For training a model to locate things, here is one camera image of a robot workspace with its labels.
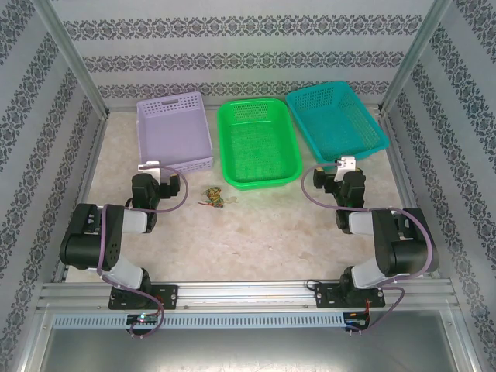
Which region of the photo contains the bright green plastic basket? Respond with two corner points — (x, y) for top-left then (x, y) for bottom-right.
(216, 96), (304, 191)

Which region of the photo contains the grey metal sheet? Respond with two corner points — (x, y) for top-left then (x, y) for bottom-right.
(22, 304), (480, 372)

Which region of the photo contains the aluminium side rail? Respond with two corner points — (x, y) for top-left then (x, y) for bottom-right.
(53, 112), (112, 282)
(381, 112), (443, 278)

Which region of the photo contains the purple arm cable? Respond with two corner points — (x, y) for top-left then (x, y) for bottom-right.
(95, 165), (191, 339)
(301, 162), (435, 337)

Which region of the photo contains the small controller circuit board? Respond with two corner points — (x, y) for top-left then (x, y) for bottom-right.
(344, 312), (371, 326)
(126, 313), (160, 326)

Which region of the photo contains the lilac plastic basket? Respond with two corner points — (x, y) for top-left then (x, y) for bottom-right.
(136, 91), (215, 174)

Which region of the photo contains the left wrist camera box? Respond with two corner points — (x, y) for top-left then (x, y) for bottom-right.
(137, 160), (162, 181)

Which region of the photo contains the white slotted cable duct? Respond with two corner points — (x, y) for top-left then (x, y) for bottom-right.
(52, 312), (346, 330)

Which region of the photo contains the aluminium frame post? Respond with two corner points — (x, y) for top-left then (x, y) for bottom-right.
(29, 0), (112, 117)
(377, 0), (453, 115)

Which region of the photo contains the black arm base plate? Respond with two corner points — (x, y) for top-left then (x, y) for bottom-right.
(314, 281), (387, 310)
(108, 284), (179, 311)

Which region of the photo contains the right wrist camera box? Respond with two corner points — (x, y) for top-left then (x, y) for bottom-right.
(334, 155), (357, 181)

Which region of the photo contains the aluminium mounting rail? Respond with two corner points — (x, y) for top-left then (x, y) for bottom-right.
(36, 279), (454, 311)

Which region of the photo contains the teal plastic basket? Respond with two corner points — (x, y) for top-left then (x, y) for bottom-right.
(285, 80), (390, 171)

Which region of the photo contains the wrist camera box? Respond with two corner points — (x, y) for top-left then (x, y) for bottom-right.
(137, 160), (162, 181)
(334, 155), (357, 181)

